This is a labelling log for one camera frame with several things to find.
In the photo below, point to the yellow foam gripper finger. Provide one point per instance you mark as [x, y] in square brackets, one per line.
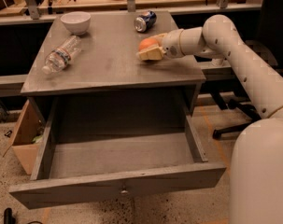
[152, 53]
[159, 38]

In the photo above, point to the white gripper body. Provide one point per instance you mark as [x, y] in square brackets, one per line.
[171, 44]

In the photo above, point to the orange fruit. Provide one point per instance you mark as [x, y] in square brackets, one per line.
[148, 43]

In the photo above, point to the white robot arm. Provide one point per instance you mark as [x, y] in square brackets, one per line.
[256, 180]

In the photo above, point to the open grey top drawer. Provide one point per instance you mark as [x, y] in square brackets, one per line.
[84, 161]

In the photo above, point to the blue soda can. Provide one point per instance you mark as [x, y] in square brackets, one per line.
[145, 21]

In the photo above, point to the hand sanitizer pump bottle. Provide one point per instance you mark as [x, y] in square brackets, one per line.
[217, 62]

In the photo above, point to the grey wooden cabinet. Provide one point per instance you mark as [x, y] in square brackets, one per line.
[108, 94]

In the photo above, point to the white ceramic bowl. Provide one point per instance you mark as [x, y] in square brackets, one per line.
[77, 23]

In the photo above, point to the clear plastic water bottle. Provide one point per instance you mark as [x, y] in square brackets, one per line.
[63, 55]

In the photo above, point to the brown cardboard box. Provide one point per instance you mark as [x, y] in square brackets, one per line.
[22, 140]

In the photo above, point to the black object on floor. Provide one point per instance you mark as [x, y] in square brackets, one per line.
[8, 218]

